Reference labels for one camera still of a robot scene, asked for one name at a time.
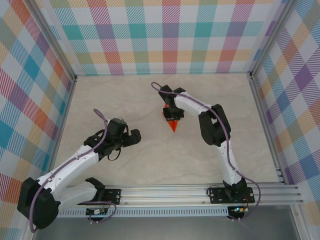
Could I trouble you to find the orange cloth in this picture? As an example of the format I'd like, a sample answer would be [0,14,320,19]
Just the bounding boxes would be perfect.
[162,104,182,134]

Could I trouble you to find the aluminium mounting beam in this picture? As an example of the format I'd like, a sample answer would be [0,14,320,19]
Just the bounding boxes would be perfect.
[27,183,305,207]

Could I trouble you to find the black circuit board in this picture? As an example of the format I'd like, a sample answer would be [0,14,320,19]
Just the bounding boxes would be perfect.
[85,208,109,216]

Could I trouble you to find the grey metal shelf panel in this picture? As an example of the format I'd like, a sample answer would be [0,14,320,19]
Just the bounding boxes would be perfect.
[32,216,301,240]

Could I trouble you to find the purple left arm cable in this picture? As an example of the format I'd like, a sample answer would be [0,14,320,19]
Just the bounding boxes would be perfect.
[28,108,118,234]

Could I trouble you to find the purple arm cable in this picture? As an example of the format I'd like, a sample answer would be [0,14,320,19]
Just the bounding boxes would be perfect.
[150,81,262,222]
[28,108,118,234]

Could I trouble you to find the thin black left gripper cable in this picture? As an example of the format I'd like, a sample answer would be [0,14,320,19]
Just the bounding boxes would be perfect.
[106,146,123,162]

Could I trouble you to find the aluminium side rail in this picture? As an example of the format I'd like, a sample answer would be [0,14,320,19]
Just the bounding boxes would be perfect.
[247,72,287,186]
[44,76,78,188]

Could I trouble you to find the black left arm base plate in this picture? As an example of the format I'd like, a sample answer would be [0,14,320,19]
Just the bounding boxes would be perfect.
[96,188,122,206]

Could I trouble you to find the slotted grey cable tray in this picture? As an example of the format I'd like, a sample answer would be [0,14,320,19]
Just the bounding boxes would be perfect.
[56,206,230,218]

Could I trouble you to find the black wire loop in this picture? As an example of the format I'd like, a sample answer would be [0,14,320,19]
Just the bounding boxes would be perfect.
[206,183,221,200]

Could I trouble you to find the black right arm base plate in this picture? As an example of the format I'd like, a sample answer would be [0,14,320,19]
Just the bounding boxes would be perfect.
[208,187,255,205]

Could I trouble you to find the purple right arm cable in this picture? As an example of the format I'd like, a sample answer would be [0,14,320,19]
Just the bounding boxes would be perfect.
[150,81,262,222]

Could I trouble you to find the aluminium frame post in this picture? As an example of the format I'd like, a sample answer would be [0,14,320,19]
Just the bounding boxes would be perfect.
[24,0,78,83]
[248,0,300,78]

